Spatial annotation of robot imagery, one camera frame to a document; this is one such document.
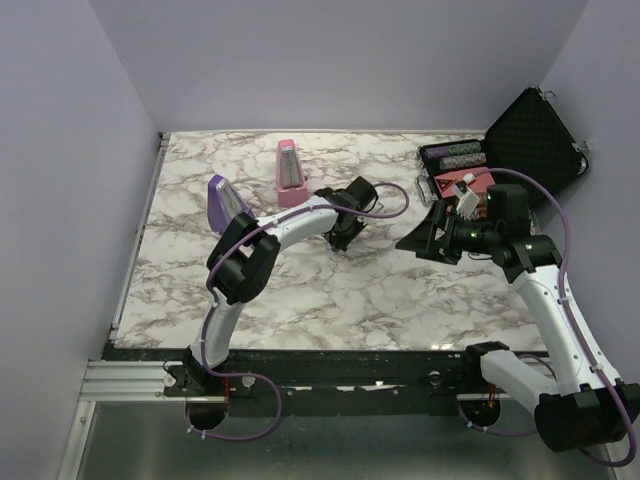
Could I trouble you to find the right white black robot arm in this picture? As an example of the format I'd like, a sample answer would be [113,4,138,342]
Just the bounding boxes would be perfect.
[396,184,639,452]

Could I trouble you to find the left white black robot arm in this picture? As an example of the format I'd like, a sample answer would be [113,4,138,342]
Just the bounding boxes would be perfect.
[185,176,378,395]

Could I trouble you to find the aluminium frame extrusion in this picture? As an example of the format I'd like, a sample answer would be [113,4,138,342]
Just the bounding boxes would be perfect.
[54,360,171,480]

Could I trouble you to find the black poker chip case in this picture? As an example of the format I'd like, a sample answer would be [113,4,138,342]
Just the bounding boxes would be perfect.
[417,87,589,209]

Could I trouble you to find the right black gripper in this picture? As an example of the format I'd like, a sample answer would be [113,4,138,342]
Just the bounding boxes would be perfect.
[397,197,502,265]

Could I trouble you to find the purple metronome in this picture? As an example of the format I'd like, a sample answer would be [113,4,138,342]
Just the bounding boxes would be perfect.
[206,174,255,235]

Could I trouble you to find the pink metronome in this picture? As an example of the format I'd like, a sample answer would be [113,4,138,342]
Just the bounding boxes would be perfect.
[276,139,310,208]

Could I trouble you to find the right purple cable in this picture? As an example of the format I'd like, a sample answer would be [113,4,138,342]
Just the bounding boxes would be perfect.
[458,167,634,467]

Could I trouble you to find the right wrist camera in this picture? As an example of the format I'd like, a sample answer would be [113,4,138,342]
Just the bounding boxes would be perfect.
[453,173,480,219]

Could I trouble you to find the grey purple chip stack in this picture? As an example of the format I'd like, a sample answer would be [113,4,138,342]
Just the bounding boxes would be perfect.
[438,153,487,171]

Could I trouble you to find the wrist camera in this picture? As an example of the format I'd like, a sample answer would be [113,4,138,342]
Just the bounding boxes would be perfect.
[367,199,384,214]
[453,173,480,219]

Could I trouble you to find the red playing card deck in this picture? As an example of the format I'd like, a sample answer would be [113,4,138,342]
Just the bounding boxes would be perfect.
[434,167,495,199]

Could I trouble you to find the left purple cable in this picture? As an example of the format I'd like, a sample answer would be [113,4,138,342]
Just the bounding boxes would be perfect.
[185,182,412,441]

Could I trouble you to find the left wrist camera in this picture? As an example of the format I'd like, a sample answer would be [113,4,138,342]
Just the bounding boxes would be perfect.
[367,199,384,214]

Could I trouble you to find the purple cable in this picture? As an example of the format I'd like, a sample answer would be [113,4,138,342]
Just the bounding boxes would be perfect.
[458,167,634,467]
[185,182,412,441]

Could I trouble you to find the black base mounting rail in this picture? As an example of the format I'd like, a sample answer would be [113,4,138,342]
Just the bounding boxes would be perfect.
[102,344,510,424]

